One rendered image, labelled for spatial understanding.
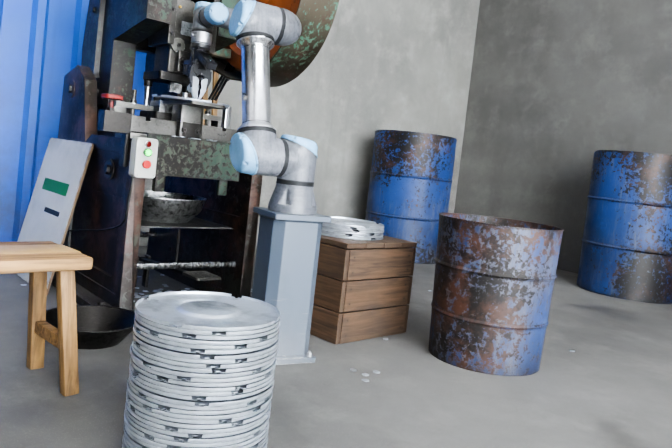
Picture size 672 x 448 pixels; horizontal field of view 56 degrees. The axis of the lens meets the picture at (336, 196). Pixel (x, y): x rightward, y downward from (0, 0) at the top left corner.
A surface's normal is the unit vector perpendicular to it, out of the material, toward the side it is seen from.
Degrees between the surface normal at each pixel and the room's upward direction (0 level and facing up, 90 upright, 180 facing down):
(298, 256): 90
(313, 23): 115
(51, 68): 90
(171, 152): 90
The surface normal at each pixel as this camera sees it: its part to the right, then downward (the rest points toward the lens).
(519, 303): 0.16, 0.11
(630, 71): -0.76, -0.05
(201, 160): 0.65, 0.11
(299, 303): 0.47, 0.10
